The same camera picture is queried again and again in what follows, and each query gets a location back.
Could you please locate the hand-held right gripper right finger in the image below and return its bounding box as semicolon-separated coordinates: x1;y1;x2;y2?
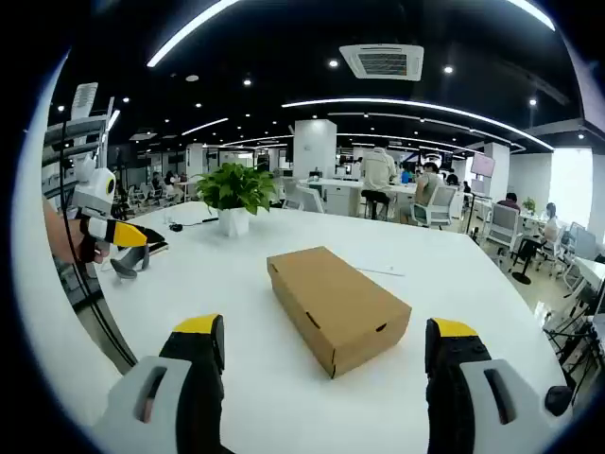
424;317;576;454

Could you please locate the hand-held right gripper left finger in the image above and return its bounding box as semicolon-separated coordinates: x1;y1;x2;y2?
92;313;226;454

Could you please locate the brown cardboard shoe box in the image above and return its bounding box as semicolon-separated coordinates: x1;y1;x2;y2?
266;245;413;379

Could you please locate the person's left hand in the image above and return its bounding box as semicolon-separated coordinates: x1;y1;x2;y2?
79;236;109;266

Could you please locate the grey curved stand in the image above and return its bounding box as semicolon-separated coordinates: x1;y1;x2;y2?
109;245;153;280

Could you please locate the black notebook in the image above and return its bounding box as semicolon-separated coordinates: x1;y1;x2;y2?
141;226;170;254

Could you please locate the grey metal rack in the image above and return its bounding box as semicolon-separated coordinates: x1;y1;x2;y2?
41;82;122;190

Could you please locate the green potted plant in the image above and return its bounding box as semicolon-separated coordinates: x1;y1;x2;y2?
193;162;280;237

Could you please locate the white mesh office chair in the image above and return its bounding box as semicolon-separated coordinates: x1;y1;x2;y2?
484;201;521;266
295;183;327;214
410;184;458;231

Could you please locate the long ceiling light strip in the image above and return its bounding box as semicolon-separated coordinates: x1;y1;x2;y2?
146;0;243;68
282;97;555;153

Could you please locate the white square pillar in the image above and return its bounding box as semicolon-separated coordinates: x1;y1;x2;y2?
293;118;337;179

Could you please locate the black stool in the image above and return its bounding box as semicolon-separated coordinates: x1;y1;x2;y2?
361;188;391;221

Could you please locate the ceiling air conditioner vent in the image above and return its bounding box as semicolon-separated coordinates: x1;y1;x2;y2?
338;44;425;82

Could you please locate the black stanchion post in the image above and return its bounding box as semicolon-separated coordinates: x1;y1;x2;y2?
512;236;533;285

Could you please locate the wall screen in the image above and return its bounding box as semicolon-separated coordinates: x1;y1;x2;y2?
471;153;496;175

